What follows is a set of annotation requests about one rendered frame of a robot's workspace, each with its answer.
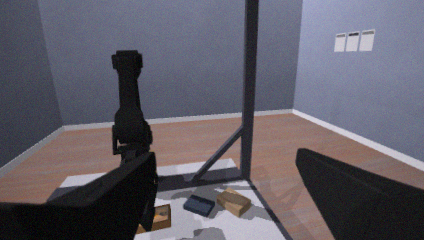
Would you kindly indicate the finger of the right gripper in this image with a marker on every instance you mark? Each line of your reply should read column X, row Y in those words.
column 153, row 196
column 147, row 226

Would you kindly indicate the wooden ball-in-hole puzzle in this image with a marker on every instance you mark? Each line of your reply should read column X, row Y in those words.
column 161, row 220

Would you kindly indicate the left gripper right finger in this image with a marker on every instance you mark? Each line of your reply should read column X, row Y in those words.
column 360, row 205

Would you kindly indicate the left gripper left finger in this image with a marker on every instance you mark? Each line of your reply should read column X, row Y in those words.
column 107, row 208

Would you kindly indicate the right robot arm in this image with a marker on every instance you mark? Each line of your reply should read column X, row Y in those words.
column 130, row 127

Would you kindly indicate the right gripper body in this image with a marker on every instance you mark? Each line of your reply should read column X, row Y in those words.
column 149, row 211

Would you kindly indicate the tan rectangular block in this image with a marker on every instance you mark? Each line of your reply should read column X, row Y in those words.
column 234, row 202

